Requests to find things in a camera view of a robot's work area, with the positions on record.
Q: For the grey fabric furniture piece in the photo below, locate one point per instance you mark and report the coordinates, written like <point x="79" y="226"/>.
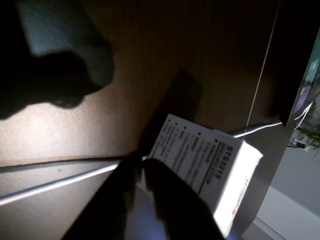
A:
<point x="62" y="30"/>

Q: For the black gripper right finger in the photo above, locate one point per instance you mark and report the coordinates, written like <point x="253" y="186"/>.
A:
<point x="180" y="207"/>

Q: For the screen with colourful picture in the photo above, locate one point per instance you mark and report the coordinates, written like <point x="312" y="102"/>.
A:
<point x="310" y="82"/>

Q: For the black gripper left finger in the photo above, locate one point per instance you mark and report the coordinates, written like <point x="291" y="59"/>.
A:
<point x="117" y="190"/>

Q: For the white and black servo box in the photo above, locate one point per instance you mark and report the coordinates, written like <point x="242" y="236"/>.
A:
<point x="225" y="180"/>

